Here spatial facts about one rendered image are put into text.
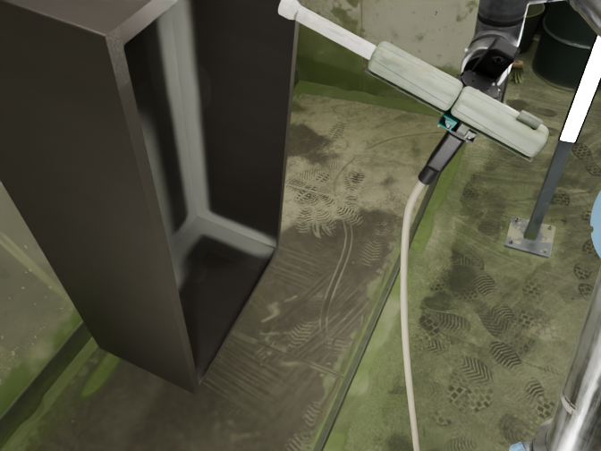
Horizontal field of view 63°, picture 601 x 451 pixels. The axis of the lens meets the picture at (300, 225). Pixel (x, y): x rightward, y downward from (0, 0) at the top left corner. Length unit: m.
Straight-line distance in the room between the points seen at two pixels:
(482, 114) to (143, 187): 0.54
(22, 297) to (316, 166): 1.56
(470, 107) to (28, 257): 1.83
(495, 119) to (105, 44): 0.57
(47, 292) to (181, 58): 1.20
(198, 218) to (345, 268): 0.74
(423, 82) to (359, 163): 1.96
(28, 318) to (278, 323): 0.99
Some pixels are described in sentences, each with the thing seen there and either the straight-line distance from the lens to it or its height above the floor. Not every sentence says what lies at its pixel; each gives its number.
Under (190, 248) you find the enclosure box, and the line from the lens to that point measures 1.86.
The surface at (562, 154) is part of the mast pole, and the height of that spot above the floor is 0.53.
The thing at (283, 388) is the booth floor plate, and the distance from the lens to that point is 2.02.
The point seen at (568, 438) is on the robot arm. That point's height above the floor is 1.02.
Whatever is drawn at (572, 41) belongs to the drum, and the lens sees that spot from 3.41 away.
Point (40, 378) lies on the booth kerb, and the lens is 2.27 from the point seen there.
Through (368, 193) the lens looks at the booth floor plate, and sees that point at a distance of 2.60.
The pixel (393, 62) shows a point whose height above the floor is 1.45.
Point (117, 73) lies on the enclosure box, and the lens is 0.65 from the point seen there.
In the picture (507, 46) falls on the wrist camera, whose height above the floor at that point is 1.44.
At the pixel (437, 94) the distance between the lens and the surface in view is 0.84.
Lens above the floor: 1.88
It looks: 48 degrees down
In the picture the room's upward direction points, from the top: 9 degrees counter-clockwise
